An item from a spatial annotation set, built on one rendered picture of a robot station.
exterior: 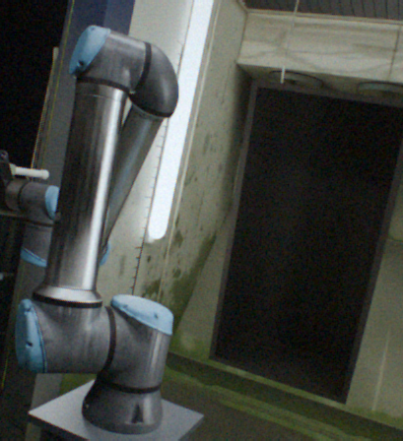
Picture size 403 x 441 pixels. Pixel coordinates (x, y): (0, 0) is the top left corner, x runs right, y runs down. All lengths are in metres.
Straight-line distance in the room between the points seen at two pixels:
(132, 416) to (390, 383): 2.14
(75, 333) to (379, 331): 2.39
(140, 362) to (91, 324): 0.14
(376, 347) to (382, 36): 1.76
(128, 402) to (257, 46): 2.56
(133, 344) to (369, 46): 2.47
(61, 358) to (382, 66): 2.55
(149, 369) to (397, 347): 2.22
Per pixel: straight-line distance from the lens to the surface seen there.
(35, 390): 2.22
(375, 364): 3.21
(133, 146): 1.29
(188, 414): 1.39
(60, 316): 1.11
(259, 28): 3.42
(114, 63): 1.15
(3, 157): 1.60
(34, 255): 1.47
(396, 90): 3.24
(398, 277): 3.43
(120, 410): 1.23
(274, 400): 3.17
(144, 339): 1.18
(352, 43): 3.28
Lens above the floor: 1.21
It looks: 4 degrees down
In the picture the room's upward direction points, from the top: 12 degrees clockwise
